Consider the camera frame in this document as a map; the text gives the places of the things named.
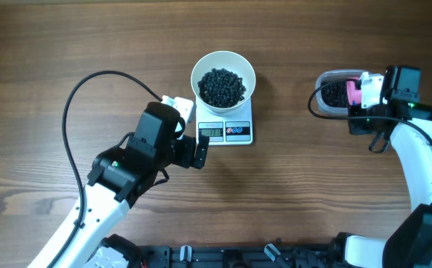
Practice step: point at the white bowl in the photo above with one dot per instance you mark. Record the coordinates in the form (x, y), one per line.
(230, 61)

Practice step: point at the pink scoop blue handle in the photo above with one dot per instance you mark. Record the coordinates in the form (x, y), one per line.
(354, 94)

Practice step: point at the white digital kitchen scale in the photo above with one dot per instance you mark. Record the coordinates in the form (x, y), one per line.
(232, 128)

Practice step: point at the black beans in bowl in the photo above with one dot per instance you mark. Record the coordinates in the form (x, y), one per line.
(221, 88)

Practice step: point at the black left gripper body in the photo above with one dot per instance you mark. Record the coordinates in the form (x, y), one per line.
(180, 153)

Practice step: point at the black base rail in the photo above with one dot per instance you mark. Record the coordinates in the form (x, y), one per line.
(115, 251)

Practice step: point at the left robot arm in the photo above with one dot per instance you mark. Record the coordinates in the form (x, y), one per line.
(120, 175)

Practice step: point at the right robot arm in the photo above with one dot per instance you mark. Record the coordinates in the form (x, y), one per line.
(411, 243)

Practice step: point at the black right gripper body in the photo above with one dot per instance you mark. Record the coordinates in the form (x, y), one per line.
(363, 126)

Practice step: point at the clear plastic container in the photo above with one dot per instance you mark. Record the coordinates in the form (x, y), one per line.
(330, 76)

